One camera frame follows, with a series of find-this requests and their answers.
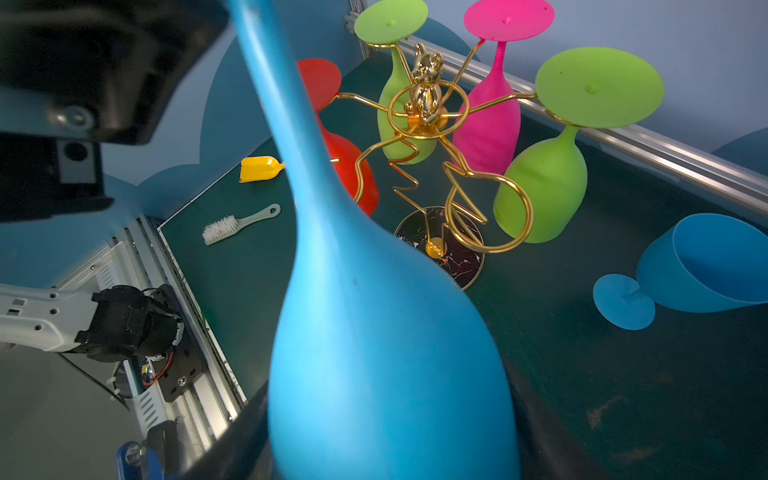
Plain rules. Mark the pink wine glass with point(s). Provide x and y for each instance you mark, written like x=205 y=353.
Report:
x=488 y=138

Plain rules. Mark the green wine glass left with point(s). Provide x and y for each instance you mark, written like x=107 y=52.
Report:
x=386 y=23

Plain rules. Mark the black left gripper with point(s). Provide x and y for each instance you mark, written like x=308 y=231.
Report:
x=79 y=74

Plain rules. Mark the blue wine glass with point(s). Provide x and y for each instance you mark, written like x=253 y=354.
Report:
x=705 y=263
x=382 y=367

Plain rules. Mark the aluminium back frame rail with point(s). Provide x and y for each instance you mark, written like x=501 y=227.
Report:
x=640 y=173

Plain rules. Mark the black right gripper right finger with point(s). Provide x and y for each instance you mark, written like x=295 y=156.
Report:
x=547 y=449

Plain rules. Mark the green wine glass right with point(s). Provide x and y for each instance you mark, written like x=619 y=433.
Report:
x=589 y=87

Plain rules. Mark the red wine glass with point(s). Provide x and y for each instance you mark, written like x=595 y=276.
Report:
x=322 y=80

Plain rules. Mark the blue wine glass front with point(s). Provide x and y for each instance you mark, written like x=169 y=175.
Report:
x=382 y=367

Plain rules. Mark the green wine glass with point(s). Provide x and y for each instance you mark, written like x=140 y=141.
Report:
x=386 y=23
x=589 y=87

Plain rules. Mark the yellow plastic scoop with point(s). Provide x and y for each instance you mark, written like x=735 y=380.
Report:
x=259 y=168

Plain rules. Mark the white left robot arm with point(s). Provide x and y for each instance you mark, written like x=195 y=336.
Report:
x=153 y=179

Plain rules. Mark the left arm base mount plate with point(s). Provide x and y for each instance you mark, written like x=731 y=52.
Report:
x=176 y=371

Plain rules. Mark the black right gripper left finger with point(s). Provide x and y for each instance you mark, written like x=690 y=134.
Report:
x=243 y=451

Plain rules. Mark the grey white brush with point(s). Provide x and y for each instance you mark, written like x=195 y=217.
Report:
x=230 y=225

